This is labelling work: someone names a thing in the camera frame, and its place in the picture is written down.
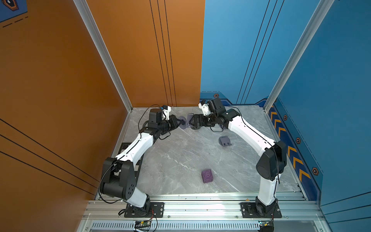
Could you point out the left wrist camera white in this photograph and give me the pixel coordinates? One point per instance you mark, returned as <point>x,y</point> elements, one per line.
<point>166,110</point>

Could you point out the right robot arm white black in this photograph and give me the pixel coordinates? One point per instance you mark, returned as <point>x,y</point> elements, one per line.
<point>273,155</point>

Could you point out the purple square box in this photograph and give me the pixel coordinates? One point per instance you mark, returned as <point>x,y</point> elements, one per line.
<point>207,176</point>

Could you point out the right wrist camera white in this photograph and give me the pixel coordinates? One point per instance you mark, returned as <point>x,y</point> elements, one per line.
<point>203,105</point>

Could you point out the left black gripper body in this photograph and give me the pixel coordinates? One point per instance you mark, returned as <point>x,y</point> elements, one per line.
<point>169,125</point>

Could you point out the black white checkerboard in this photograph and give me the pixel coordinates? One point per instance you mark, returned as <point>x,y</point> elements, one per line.
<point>138,165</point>

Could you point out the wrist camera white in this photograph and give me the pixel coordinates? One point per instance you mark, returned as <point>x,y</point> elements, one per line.
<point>166,110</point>
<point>203,105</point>

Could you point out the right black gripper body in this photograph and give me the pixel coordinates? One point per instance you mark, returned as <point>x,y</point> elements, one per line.
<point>207,120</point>

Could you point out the aluminium front rail frame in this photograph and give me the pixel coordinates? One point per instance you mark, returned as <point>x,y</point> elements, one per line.
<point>210,212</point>

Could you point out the green circuit board left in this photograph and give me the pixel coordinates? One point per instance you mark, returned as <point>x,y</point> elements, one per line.
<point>142,226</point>

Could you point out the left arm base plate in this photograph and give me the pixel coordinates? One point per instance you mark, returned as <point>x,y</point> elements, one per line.
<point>152,209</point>

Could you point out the aluminium corner post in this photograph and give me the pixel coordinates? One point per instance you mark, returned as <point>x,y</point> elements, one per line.
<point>310,30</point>
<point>92,27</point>

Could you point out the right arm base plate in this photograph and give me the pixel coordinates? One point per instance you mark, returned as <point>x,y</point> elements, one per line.
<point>259,210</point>

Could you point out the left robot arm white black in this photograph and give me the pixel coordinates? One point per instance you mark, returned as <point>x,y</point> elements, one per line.
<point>118,175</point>

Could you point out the left aluminium corner post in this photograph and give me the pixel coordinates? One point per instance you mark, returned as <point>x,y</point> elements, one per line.
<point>92,27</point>

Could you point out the circuit board right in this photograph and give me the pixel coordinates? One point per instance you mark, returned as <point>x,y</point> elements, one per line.
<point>267,227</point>

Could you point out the purple-grey phone stand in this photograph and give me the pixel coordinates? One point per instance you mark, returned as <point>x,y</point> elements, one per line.
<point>186,122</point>
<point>224,141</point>

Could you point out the right aluminium corner post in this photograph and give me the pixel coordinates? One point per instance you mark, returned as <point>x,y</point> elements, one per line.
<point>310,30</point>

